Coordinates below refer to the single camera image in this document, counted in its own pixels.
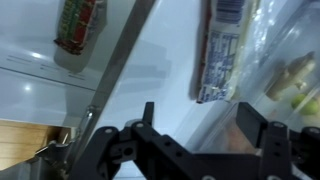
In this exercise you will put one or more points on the red burrito food pack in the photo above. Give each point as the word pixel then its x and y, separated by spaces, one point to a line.
pixel 78 22

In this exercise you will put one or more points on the white blue food pack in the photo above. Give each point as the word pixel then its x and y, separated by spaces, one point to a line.
pixel 226 36

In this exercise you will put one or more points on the open freezer drawer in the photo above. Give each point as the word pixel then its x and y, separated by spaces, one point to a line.
pixel 101 149

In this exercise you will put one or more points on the green limes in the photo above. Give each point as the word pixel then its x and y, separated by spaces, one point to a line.
pixel 305 105

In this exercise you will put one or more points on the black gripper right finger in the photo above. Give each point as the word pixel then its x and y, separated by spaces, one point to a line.
pixel 251 123

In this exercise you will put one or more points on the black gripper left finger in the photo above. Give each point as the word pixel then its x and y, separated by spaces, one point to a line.
pixel 148 113

